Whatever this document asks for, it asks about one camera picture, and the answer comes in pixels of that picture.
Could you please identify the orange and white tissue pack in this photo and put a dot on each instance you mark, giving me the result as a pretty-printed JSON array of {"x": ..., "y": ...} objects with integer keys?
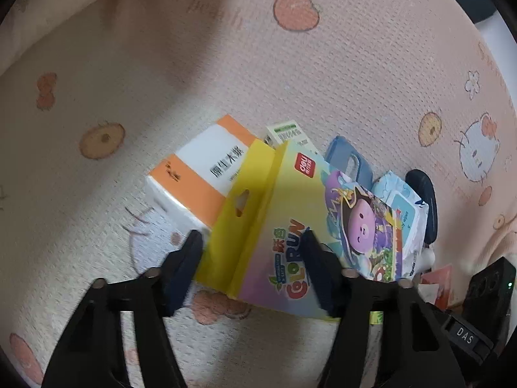
[{"x": 194, "y": 169}]

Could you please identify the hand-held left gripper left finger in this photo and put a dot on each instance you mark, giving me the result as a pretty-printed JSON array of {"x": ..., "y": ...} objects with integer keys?
[{"x": 183, "y": 268}]

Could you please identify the blue phone case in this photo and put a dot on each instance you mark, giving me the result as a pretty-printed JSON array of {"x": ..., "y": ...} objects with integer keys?
[{"x": 343, "y": 157}]

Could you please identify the pink printed blanket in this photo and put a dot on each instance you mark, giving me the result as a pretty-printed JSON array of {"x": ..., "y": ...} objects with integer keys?
[{"x": 121, "y": 89}]

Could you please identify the yellow cartoon crayon box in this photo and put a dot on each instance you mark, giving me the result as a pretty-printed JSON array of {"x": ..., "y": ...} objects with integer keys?
[{"x": 278, "y": 218}]

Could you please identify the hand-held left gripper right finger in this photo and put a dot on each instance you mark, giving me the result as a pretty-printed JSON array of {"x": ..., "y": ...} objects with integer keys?
[{"x": 319, "y": 270}]

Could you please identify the dark blue oval object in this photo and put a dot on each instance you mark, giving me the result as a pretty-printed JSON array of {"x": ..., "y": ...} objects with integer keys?
[{"x": 426, "y": 194}]

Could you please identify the red paper packet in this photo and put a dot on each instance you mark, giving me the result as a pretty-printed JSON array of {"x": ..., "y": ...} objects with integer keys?
[{"x": 438, "y": 285}]

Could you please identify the light blue wet wipes pack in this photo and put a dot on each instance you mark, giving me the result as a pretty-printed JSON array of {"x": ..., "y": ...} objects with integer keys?
[{"x": 406, "y": 214}]

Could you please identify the small white and green box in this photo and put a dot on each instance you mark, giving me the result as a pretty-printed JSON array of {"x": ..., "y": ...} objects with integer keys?
[{"x": 284, "y": 134}]

